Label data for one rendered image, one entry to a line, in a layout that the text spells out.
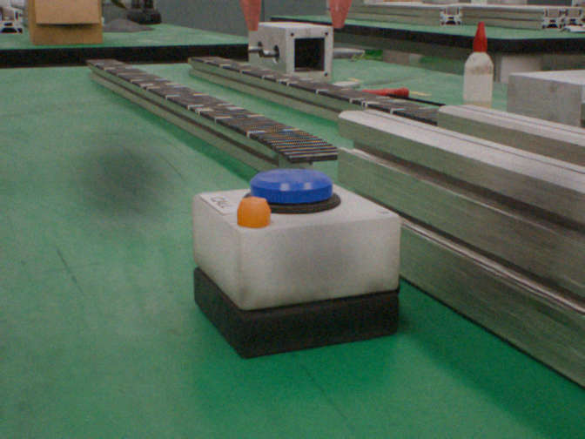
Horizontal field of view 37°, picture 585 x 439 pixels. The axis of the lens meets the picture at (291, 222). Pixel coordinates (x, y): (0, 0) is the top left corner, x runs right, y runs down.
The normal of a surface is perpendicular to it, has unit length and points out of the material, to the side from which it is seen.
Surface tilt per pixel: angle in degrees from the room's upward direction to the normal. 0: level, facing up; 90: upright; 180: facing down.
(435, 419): 0
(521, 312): 90
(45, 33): 90
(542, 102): 90
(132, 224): 0
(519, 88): 90
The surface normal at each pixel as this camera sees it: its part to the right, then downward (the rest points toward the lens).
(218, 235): -0.93, 0.10
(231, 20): 0.34, 0.24
